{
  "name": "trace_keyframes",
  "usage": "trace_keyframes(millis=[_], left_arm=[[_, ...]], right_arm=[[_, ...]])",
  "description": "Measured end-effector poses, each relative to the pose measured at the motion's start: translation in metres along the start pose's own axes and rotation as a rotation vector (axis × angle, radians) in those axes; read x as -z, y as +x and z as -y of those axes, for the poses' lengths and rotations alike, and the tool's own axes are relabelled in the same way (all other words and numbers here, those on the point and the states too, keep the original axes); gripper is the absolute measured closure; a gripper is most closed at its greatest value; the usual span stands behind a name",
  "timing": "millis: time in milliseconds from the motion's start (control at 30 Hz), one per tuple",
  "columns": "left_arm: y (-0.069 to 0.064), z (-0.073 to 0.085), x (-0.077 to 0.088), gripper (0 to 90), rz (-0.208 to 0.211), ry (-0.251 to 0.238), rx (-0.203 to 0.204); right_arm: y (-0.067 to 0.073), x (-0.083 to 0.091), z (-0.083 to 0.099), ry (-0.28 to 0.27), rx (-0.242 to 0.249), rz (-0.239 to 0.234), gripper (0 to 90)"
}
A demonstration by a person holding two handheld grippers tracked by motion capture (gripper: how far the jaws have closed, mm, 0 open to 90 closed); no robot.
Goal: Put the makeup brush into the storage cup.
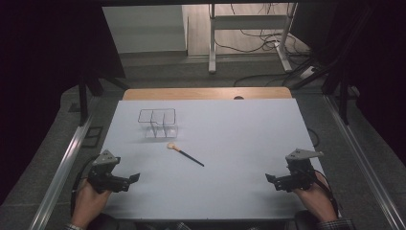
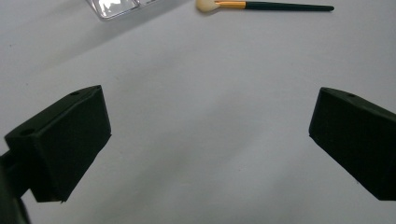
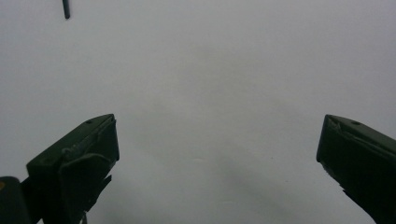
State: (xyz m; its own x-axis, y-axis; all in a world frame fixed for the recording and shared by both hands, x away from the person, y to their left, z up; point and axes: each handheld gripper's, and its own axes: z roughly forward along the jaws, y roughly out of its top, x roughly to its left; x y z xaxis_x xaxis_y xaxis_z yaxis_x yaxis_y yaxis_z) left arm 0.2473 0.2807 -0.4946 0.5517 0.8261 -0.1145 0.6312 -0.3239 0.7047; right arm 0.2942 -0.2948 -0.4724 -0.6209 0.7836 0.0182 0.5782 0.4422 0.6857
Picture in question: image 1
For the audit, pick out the white power strip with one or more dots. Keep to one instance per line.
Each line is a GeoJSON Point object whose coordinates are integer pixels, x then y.
{"type": "Point", "coordinates": [307, 72]}

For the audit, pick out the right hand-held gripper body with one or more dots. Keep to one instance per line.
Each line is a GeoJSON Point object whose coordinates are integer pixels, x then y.
{"type": "Point", "coordinates": [298, 174]}

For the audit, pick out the black stand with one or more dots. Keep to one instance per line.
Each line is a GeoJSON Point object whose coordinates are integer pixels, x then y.
{"type": "Point", "coordinates": [344, 96]}
{"type": "Point", "coordinates": [83, 96]}

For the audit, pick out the metal rail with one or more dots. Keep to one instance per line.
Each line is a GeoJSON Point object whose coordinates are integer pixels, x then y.
{"type": "Point", "coordinates": [367, 159]}
{"type": "Point", "coordinates": [63, 172]}

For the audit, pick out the white metal desk frame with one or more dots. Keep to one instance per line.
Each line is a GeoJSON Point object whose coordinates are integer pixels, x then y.
{"type": "Point", "coordinates": [213, 38]}

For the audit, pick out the dark curtain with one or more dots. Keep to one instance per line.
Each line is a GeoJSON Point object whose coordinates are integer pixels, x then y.
{"type": "Point", "coordinates": [376, 64]}
{"type": "Point", "coordinates": [48, 64]}

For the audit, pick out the black square floor frames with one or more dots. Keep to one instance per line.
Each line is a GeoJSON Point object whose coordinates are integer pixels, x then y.
{"type": "Point", "coordinates": [92, 136]}

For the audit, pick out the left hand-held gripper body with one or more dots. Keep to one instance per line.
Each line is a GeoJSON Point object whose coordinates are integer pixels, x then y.
{"type": "Point", "coordinates": [103, 179]}

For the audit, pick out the clear plastic divided organizer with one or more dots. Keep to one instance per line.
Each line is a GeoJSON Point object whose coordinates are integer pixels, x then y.
{"type": "Point", "coordinates": [158, 123]}

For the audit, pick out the person's left hand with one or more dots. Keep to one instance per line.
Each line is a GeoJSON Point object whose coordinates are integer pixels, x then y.
{"type": "Point", "coordinates": [89, 202]}

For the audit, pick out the white cabinet panel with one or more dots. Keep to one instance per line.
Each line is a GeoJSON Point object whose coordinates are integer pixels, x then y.
{"type": "Point", "coordinates": [143, 28]}

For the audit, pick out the person's right hand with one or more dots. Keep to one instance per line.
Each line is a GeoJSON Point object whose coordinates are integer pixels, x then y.
{"type": "Point", "coordinates": [316, 201]}

